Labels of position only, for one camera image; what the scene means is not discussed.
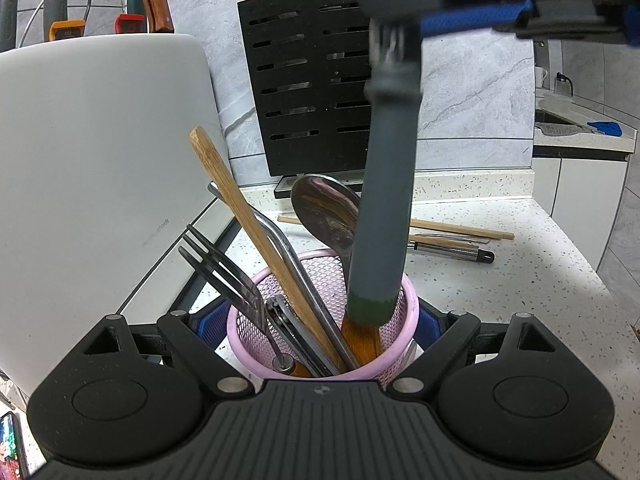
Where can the white base cabinet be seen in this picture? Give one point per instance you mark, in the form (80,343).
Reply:
(575,200)

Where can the white plastic box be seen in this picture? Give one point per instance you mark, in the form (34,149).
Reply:
(552,101)

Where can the metal tongs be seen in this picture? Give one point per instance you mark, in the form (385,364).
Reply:
(305,280)

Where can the steel rod utensil black tip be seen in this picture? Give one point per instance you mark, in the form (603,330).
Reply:
(450,251)

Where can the smartphone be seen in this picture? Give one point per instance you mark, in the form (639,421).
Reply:
(11,445)

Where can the white countertop appliance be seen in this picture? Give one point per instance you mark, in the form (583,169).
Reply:
(100,160)

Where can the bamboo spatula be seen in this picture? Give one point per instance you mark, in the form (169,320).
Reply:
(252,230)

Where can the white mug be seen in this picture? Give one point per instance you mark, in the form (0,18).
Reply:
(541,77)

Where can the red cutting board tab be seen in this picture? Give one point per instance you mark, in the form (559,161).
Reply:
(130,25)

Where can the blue cloth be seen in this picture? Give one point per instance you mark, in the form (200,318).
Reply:
(605,128)

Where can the orange cutting board tab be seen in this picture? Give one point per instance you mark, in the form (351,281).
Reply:
(67,30)

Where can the pink mesh cup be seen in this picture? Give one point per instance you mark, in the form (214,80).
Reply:
(410,320)

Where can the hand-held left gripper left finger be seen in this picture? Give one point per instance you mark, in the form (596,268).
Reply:
(210,325)

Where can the grey peeler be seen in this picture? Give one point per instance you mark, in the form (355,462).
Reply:
(290,330)

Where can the black knife block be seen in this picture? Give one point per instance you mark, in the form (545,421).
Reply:
(320,155)

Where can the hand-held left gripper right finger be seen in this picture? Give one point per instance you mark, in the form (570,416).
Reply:
(426,325)

